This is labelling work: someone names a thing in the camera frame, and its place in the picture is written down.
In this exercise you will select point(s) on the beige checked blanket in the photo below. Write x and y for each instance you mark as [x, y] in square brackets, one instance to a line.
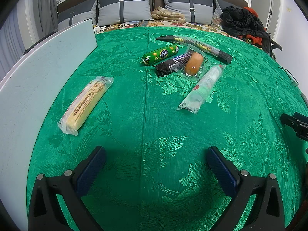
[168, 14]

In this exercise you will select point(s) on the white board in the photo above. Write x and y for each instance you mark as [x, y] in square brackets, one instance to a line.
[36, 89]

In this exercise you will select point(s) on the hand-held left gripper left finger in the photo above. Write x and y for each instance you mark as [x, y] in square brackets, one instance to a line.
[92, 170]

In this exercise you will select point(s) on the green sausage stick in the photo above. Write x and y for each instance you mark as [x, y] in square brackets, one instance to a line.
[158, 54]

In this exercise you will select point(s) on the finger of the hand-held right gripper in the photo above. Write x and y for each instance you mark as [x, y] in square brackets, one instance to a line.
[288, 120]
[300, 116]

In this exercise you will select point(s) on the clear plastic bag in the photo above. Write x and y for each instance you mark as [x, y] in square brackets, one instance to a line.
[216, 18]

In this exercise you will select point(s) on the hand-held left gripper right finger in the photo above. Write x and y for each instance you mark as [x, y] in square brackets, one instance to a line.
[221, 170]

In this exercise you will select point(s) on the black chocolate bar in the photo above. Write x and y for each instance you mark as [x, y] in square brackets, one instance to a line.
[169, 65]

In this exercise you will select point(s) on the door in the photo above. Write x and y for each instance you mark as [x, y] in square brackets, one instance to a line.
[273, 7]

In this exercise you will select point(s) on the floral bedsheet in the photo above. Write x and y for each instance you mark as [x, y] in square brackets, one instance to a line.
[199, 26]

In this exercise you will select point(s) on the dark chair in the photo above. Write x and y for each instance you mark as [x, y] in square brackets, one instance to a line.
[274, 44]

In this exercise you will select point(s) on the clear bun packet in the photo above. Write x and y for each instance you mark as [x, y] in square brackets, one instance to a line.
[193, 62]

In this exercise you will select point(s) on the long black snack packet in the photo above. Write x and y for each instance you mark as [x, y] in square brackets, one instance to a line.
[223, 56]

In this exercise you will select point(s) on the orange garment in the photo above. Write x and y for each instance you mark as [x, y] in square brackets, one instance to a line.
[251, 12]

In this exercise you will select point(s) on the green patterned cloth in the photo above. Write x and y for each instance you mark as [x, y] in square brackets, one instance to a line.
[156, 125]

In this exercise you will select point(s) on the white power strip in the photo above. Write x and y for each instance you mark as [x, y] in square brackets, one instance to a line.
[97, 29]

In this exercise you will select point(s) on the white snack packet red label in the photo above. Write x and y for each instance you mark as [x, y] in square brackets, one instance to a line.
[202, 89]

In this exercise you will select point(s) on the black jacket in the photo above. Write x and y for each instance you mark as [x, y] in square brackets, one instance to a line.
[240, 21]

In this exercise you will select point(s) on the grey pillow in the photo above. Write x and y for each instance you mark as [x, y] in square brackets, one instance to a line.
[221, 4]
[77, 14]
[125, 7]
[185, 4]

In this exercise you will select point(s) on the yellow wafer packet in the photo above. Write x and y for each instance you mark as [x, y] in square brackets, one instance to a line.
[84, 103]

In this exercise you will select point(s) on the grey curtain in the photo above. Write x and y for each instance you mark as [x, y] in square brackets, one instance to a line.
[47, 9]

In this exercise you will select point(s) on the white sheer curtain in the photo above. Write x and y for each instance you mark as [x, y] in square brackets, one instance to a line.
[10, 41]

